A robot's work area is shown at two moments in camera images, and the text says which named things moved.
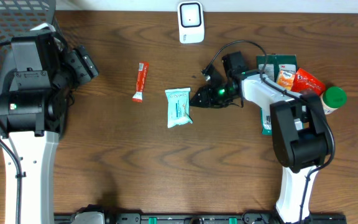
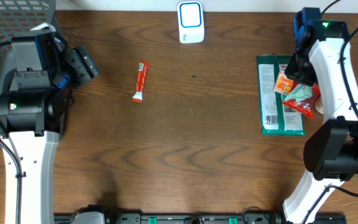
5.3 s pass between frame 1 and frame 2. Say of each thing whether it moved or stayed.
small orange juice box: stayed
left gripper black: stayed
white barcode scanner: stayed
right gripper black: moved
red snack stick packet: stayed
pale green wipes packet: moved
